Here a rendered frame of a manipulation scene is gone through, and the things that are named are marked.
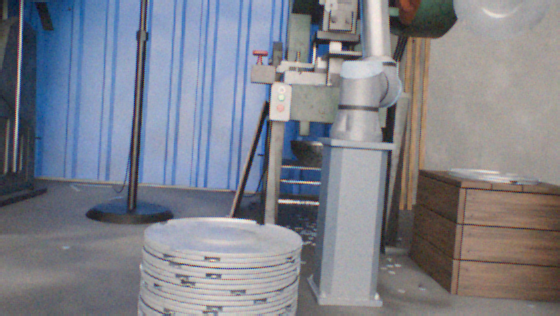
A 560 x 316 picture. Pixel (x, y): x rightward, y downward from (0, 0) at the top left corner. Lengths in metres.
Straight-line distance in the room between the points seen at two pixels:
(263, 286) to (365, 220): 0.62
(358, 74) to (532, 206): 0.69
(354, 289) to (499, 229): 0.51
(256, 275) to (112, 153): 2.72
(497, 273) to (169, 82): 2.39
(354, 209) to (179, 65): 2.21
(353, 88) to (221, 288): 0.77
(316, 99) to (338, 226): 0.76
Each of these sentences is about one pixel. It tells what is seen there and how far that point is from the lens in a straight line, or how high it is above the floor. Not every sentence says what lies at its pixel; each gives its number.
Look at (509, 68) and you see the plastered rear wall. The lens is 3.85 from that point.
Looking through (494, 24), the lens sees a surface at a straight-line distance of 1.88.
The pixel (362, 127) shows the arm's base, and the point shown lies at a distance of 1.41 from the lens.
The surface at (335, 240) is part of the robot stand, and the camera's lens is 1.42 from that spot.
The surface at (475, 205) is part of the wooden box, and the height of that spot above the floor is 0.28.
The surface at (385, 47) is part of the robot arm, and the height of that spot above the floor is 0.74.
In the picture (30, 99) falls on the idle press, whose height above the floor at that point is 0.50.
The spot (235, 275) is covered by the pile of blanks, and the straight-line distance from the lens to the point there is 0.84.
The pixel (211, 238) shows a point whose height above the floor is 0.27.
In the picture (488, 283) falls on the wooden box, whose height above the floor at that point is 0.04.
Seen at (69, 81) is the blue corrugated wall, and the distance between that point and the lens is 3.56.
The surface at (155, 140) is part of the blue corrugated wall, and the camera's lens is 3.44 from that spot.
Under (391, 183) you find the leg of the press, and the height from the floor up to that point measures 0.28.
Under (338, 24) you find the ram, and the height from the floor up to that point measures 0.92.
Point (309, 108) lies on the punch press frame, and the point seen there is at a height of 0.55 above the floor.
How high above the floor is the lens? 0.48
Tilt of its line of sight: 3 degrees down
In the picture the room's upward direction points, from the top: 4 degrees clockwise
